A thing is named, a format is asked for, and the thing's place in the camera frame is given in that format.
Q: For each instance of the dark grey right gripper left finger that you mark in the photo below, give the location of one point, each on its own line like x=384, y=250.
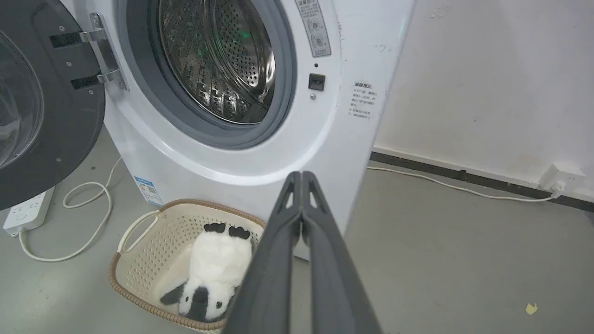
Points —
x=269, y=278

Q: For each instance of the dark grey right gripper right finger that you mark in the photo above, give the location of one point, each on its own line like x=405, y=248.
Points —
x=334, y=283

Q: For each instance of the white front-load washing machine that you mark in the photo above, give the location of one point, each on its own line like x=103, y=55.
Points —
x=297, y=153

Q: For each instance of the dark round washing machine door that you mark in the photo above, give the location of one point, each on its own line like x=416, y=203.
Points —
x=41, y=97

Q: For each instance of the black and white panda plush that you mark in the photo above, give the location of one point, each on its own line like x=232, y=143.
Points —
x=214, y=273

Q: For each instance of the cream perforated laundry basket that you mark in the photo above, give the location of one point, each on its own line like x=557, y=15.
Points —
x=153, y=264

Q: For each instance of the yellow paper scrap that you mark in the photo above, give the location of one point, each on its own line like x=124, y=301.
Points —
x=531, y=308

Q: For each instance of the white power strip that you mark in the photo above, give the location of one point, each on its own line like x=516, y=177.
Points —
x=28, y=211

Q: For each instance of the white wall socket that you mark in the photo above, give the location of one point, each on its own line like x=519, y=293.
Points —
x=560, y=178

